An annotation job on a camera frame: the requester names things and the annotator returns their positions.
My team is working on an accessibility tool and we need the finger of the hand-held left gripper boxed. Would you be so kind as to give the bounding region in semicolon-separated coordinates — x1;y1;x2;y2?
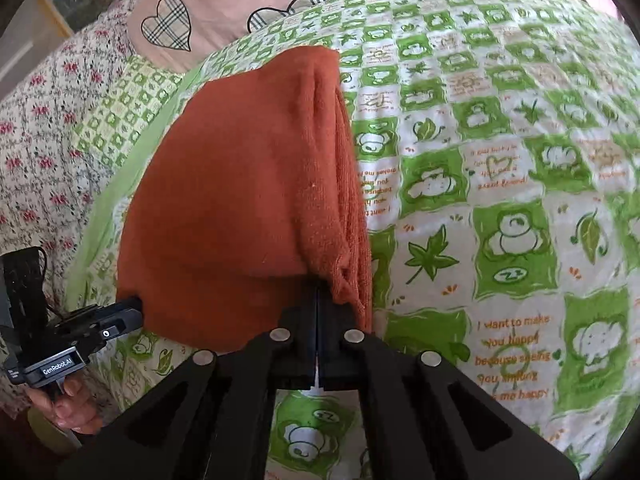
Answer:
107;296;145;336

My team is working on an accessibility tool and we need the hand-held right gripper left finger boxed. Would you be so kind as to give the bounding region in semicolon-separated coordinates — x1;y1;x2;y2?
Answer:
57;280;318;480

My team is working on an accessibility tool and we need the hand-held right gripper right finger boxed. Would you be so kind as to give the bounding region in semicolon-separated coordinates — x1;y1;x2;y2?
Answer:
318;282;581;480

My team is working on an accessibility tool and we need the orange knit sweater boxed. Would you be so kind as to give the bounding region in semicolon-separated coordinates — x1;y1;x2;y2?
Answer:
116;46;373;348

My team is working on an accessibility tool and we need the person's left hand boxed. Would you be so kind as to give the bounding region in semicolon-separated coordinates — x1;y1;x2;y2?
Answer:
27;375;103;436

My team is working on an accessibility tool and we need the floral bedsheet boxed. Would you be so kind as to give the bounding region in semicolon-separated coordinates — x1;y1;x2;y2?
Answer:
0;0;186;416

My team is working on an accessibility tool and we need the green checkered quilt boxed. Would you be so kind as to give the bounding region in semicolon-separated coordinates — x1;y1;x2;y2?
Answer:
65;0;640;480

